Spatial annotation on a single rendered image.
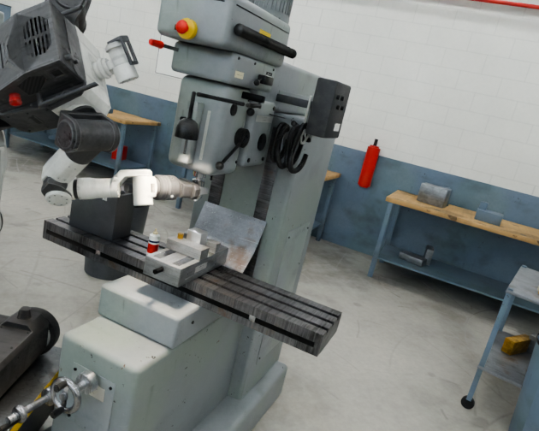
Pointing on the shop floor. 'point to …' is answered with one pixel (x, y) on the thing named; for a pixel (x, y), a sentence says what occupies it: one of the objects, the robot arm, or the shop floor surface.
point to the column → (271, 233)
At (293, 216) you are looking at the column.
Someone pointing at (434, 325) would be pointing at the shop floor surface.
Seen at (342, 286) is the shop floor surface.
